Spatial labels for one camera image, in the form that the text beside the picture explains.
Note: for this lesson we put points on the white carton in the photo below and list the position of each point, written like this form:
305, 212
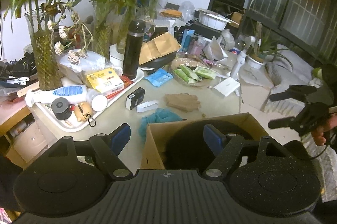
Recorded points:
172, 25

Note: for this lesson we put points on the white plastic tray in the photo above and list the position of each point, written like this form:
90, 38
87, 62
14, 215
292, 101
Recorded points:
76, 125

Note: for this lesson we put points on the black thermos bottle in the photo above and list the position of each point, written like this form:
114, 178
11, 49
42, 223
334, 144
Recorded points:
131, 55

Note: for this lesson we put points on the white folded paper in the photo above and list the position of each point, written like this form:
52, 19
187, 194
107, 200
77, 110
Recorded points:
214, 49

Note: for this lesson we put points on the white flat box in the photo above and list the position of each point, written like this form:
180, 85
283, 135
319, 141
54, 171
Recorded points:
226, 87

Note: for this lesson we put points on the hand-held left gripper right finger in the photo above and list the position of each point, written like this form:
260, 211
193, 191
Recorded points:
212, 134

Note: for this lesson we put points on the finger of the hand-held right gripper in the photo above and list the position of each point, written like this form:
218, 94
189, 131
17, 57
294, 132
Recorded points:
280, 122
289, 91

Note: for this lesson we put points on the black flat box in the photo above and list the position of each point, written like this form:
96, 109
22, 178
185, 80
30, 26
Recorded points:
202, 28

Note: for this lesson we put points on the white food container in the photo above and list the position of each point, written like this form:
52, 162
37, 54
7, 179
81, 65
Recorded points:
212, 21

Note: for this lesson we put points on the large glass vase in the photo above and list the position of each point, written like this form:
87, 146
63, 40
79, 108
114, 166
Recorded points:
44, 55

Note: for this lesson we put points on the person's right hand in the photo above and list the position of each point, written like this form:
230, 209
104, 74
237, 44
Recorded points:
322, 135

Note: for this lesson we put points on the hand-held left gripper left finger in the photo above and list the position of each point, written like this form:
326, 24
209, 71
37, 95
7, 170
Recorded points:
121, 136

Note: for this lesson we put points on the potted plant white pot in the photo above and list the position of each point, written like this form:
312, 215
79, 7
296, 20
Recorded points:
255, 61

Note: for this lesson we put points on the brown cardboard piece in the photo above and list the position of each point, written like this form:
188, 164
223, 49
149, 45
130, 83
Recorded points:
235, 18

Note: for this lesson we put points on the slim glass vase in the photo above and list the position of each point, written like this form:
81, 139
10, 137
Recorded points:
122, 29

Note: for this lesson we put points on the blue wet wipe packet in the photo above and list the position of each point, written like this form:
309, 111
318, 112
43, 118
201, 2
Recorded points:
159, 77

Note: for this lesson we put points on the wooden cabinet with drawer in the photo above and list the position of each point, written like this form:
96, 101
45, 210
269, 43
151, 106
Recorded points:
15, 118

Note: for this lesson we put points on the black zip case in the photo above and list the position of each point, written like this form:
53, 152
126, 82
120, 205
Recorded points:
163, 61

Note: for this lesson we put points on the clear plastic bag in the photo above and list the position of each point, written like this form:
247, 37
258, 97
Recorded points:
188, 9

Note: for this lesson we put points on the teal cloth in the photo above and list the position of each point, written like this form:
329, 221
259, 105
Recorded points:
160, 117

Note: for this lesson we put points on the black garment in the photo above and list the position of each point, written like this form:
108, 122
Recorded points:
8, 179

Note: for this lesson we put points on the white handheld fan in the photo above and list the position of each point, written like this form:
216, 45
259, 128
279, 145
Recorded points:
238, 61

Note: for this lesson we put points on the white round jar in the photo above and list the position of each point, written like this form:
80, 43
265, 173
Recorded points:
98, 102

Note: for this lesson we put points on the brown paper envelope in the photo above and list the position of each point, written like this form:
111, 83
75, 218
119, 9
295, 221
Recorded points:
158, 46

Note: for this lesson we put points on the tall black carton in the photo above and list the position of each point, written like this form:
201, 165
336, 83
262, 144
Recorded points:
179, 34

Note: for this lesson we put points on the pink pump bottle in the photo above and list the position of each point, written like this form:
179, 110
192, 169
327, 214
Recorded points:
196, 46

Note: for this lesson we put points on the black round soft hat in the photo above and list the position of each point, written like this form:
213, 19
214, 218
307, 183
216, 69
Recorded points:
184, 145

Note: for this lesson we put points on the dark glass window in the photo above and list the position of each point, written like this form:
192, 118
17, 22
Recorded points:
302, 3

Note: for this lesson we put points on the dried white flowers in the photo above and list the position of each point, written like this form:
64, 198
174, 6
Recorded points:
72, 55

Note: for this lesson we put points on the white spray bottle blue label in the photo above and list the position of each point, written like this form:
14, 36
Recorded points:
68, 93

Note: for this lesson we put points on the yellow medicine box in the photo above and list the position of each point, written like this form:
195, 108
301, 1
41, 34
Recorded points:
105, 79

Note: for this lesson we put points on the white plastic bag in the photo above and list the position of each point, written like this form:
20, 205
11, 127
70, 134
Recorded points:
89, 63

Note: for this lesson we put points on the small black box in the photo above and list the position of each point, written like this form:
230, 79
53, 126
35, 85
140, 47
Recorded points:
135, 97

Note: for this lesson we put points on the medium glass vase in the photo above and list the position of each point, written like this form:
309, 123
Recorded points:
102, 34

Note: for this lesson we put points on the light blue carton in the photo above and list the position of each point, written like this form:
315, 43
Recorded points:
187, 38

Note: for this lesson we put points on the clear glass dish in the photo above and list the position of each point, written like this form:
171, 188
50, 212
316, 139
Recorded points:
200, 82

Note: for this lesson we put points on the orange pouch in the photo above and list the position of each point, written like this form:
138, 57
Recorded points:
171, 13

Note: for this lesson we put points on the green wet wipe packet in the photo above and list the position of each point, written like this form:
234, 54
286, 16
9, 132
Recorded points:
205, 72
180, 74
191, 72

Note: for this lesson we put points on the brown cardboard box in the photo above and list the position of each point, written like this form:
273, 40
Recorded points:
155, 150

